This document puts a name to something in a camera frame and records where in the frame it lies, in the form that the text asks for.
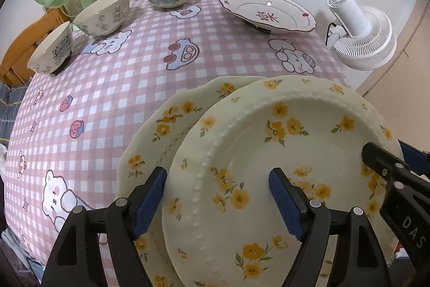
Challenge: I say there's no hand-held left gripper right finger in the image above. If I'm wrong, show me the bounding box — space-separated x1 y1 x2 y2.
268 168 393 287

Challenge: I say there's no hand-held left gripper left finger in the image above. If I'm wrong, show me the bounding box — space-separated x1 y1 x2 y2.
40 166 169 287

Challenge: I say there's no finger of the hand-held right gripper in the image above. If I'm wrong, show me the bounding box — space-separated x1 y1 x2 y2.
400 141 430 175
361 142 430 202

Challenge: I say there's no scalloped yellow flower plate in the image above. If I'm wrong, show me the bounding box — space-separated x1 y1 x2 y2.
116 75 269 287

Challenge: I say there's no beaded yellow flower plate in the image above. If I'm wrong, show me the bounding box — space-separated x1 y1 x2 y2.
161 75 404 287

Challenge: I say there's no small printed ceramic bowl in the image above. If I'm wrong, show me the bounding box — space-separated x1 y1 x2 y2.
27 21 73 74

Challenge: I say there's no flower sketch ceramic bowl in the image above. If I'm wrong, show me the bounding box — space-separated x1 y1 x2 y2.
73 0 131 38

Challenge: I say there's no white plate red pattern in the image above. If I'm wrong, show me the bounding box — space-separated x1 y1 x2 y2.
219 0 317 34

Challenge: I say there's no white desk fan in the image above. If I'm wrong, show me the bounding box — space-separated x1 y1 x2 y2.
327 0 397 72

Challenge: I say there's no grey plaid pillow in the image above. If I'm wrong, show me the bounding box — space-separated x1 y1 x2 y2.
0 82 31 146

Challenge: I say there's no wooden headboard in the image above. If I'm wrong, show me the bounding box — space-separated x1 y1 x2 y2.
0 6 73 86

